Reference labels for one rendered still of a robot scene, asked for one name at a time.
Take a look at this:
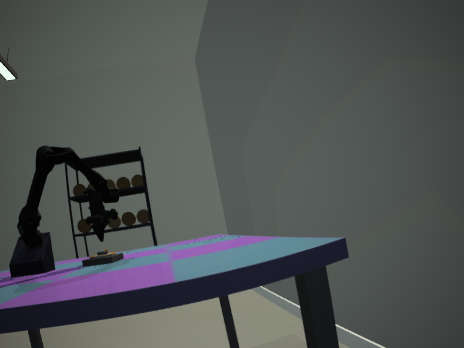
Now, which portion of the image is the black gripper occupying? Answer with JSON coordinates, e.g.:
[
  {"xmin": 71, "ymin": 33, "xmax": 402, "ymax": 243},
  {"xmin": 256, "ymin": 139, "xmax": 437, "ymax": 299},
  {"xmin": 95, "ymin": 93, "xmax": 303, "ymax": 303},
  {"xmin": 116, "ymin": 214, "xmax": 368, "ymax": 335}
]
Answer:
[{"xmin": 86, "ymin": 203, "xmax": 110, "ymax": 241}]

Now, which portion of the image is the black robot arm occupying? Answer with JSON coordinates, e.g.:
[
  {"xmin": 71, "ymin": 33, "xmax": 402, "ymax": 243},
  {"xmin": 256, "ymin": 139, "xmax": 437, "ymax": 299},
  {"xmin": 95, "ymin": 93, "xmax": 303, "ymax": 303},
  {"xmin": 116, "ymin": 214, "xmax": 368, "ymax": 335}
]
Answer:
[{"xmin": 17, "ymin": 146, "xmax": 119, "ymax": 250}]

